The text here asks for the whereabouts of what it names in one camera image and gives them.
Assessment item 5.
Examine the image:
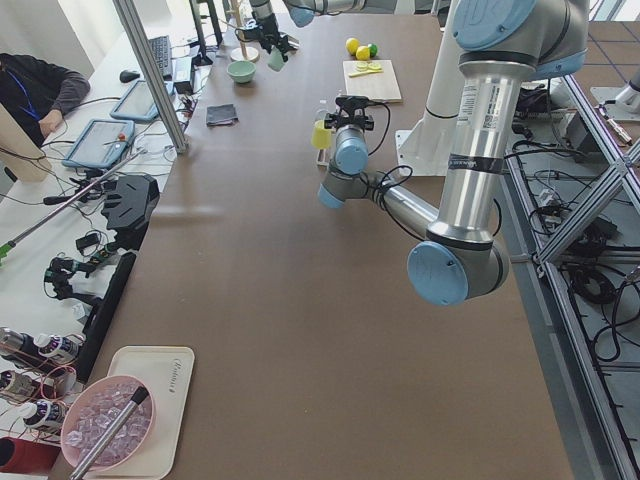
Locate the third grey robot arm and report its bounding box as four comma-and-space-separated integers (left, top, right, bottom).
590, 71, 639, 122

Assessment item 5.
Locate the seated person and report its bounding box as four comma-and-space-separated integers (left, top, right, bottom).
1, 53, 91, 147

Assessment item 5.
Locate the computer mouse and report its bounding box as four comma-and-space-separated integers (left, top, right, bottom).
119, 70, 140, 84

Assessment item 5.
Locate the wooden mug tree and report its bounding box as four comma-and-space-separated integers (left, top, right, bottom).
223, 0, 261, 64

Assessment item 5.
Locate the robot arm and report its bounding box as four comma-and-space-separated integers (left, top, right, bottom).
235, 0, 399, 66
318, 1, 589, 305

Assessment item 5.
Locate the labelled drink bottle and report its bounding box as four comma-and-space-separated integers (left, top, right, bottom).
33, 334, 80, 365
18, 399, 67, 435

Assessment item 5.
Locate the yellow lemon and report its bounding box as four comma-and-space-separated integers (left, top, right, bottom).
355, 45, 371, 61
345, 37, 360, 56

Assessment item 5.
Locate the black thermos bottle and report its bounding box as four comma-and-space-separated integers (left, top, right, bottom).
0, 327, 45, 369

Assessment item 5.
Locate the yellow plastic knife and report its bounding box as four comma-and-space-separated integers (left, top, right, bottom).
348, 70, 382, 78

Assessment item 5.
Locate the yellow cup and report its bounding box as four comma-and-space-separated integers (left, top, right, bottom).
311, 119, 332, 150

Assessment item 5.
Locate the wooden cutting board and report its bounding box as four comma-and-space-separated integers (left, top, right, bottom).
342, 60, 402, 103

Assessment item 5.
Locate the cream tray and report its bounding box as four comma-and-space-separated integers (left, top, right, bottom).
49, 345, 196, 480

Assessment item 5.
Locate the pink bowl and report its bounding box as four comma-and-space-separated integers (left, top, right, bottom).
60, 375, 155, 471

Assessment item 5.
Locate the green bowl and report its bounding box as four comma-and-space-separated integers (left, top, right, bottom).
227, 60, 256, 84

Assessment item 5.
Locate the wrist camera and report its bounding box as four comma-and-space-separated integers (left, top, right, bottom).
335, 95, 379, 110

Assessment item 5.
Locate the white wire cup holder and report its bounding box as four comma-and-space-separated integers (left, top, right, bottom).
314, 99, 331, 166

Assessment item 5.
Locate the mint green cup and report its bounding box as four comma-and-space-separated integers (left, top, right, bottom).
267, 49, 285, 72

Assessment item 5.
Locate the grey cloth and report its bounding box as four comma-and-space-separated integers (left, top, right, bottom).
206, 104, 238, 127

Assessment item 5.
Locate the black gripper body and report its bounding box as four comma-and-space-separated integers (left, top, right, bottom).
252, 18, 281, 48
323, 102, 374, 131

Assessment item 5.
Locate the red cup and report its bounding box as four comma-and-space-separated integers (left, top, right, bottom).
1, 437, 61, 475

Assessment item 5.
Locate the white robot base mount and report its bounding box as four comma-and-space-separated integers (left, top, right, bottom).
394, 124, 455, 177

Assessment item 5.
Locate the metal muddler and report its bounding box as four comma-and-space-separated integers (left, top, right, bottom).
69, 386, 149, 480

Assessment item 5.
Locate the teach pendant tablet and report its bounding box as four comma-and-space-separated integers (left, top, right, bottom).
110, 79, 159, 123
62, 119, 135, 169

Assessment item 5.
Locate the black keyboard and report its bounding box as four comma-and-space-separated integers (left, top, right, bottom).
148, 35, 173, 80

